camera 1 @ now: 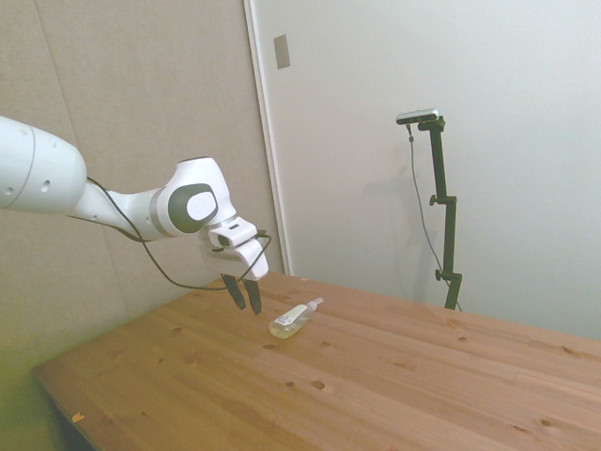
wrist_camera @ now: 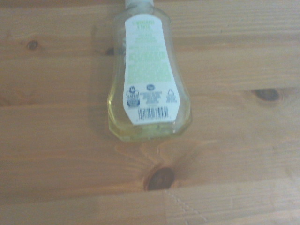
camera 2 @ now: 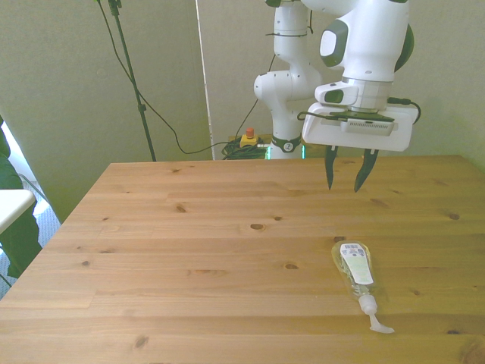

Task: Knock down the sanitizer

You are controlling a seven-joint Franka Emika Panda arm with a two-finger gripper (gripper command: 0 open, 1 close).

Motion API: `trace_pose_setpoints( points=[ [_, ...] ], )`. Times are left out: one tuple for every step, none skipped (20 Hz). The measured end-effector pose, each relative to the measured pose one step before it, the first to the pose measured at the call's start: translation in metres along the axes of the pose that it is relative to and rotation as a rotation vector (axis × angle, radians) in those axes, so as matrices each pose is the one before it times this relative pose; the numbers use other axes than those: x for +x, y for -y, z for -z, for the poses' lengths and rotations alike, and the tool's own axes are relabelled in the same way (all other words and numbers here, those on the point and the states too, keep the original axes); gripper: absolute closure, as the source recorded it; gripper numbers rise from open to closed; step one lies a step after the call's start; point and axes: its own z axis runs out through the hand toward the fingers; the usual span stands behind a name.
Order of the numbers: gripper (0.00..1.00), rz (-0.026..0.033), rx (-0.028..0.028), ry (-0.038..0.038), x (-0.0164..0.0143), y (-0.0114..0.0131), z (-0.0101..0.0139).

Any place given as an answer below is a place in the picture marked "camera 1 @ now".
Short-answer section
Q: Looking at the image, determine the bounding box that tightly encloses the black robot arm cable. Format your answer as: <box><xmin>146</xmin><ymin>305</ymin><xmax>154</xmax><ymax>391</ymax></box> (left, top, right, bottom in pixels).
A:
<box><xmin>86</xmin><ymin>176</ymin><xmax>273</xmax><ymax>291</ymax></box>

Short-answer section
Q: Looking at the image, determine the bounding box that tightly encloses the black camera stand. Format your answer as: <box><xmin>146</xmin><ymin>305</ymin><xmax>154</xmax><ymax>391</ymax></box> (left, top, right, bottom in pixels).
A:
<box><xmin>417</xmin><ymin>117</ymin><xmax>464</xmax><ymax>311</ymax></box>

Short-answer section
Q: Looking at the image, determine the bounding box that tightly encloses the grey stereo camera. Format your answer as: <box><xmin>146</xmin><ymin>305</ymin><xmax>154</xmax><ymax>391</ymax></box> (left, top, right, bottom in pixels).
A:
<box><xmin>395</xmin><ymin>107</ymin><xmax>442</xmax><ymax>126</ymax></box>

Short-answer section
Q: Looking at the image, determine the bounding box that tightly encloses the clear sanitizer pump bottle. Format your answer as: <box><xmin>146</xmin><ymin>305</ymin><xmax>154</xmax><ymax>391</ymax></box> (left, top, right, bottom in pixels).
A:
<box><xmin>268</xmin><ymin>296</ymin><xmax>326</xmax><ymax>340</ymax></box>

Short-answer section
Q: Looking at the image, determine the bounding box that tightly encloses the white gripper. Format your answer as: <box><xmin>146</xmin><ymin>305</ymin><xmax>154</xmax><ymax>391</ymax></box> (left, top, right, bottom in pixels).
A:
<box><xmin>197</xmin><ymin>232</ymin><xmax>270</xmax><ymax>316</ymax></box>

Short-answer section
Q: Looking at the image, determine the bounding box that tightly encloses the grey wall plate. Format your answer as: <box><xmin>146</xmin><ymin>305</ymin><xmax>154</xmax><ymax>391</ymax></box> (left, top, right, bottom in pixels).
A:
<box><xmin>273</xmin><ymin>33</ymin><xmax>291</xmax><ymax>70</ymax></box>

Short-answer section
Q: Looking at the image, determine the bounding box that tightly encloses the white vertical wall trim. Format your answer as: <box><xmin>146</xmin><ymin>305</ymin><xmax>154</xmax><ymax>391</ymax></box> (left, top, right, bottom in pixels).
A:
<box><xmin>242</xmin><ymin>0</ymin><xmax>293</xmax><ymax>276</ymax></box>

